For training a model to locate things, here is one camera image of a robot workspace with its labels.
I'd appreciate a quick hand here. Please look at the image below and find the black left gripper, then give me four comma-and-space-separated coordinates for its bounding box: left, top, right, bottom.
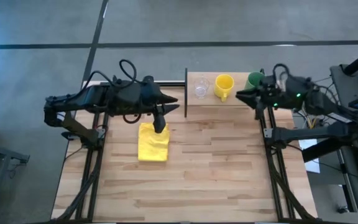
140, 75, 180, 116

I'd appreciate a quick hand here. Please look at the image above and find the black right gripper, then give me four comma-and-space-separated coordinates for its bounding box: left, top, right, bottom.
235, 75, 288, 110

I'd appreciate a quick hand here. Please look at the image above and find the green mug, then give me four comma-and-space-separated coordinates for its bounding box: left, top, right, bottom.
244, 72, 266, 91

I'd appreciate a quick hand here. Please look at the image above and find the yellow mug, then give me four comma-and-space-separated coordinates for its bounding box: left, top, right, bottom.
213, 73, 235, 103

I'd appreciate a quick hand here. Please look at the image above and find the clear glass cup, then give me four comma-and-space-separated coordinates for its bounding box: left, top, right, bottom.
193, 77, 210, 100

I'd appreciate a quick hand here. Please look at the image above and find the yellow cloth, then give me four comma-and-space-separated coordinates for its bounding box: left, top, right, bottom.
137, 122, 170, 162

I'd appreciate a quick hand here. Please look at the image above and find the white paper sheet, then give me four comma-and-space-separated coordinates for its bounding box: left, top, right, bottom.
298, 138, 321, 174

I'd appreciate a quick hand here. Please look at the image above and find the black shelf end frame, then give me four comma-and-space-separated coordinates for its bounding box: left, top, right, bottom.
184, 67, 188, 118

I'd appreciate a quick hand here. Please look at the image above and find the black table edge rail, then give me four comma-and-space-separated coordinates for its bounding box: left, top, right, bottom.
158, 81, 186, 87

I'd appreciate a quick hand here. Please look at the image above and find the black looped right arm cable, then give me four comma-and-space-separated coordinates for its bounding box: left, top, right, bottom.
272, 63, 291, 82

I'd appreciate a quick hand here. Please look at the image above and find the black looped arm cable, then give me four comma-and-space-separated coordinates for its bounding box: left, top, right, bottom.
272, 63, 291, 82
119, 58, 145, 85

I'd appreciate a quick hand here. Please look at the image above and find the black hanging left arm cable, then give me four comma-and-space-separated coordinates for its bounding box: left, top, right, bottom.
122, 113, 143, 125

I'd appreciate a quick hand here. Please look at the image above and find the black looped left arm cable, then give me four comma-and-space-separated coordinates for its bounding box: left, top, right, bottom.
119, 58, 145, 85

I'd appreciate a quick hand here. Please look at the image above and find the yellow wire bundle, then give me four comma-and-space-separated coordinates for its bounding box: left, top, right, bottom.
303, 108, 320, 130

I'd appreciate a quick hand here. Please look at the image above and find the black long left arm cable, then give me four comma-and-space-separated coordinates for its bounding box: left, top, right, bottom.
81, 70, 121, 91

